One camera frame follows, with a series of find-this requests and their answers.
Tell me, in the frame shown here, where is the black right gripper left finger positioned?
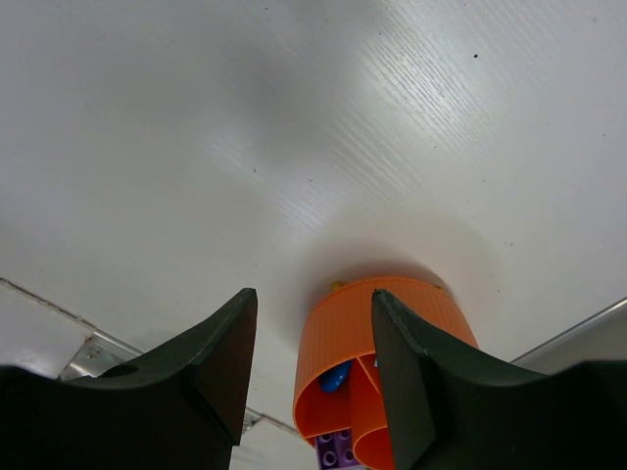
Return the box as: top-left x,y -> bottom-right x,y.
1,288 -> 258,469

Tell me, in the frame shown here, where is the orange round divided container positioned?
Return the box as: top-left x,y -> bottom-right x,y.
293,276 -> 478,469

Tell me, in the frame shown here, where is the purple lego plate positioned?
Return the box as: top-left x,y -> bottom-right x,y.
314,429 -> 363,470

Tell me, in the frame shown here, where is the blue round lego piece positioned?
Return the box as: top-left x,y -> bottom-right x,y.
317,360 -> 352,394

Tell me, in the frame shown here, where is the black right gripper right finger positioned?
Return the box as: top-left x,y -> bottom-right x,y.
371,290 -> 626,469

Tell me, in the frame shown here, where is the aluminium frame rail right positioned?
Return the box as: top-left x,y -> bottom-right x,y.
511,299 -> 626,374

